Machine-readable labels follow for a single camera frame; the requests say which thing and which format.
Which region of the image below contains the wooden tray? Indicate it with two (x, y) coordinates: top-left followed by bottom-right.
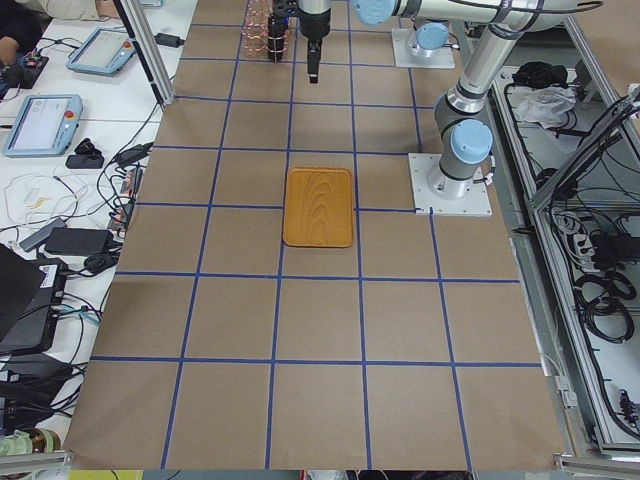
(282, 166), (354, 248)

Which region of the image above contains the dark wine bottle inner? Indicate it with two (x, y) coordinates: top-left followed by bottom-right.
(266, 14), (289, 62)

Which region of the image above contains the black power adapter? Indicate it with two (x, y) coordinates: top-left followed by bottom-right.
(154, 33), (185, 48)

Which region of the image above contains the teach pendant far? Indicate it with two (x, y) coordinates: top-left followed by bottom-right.
(66, 27), (136, 76)

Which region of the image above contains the teach pendant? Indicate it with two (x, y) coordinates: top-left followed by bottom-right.
(66, 27), (136, 76)
(2, 94), (83, 158)

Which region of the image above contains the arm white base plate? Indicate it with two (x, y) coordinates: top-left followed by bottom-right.
(391, 28), (455, 70)
(408, 153), (492, 217)

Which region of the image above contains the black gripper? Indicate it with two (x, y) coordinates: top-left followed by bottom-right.
(298, 0), (331, 84)
(272, 0), (299, 19)

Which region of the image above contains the teach pendant near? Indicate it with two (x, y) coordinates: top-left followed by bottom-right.
(2, 94), (83, 158)

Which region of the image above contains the aluminium frame post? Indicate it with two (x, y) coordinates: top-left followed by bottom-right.
(114, 0), (175, 107)

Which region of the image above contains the copper wire bottle basket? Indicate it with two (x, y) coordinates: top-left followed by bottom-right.
(242, 0), (273, 62)

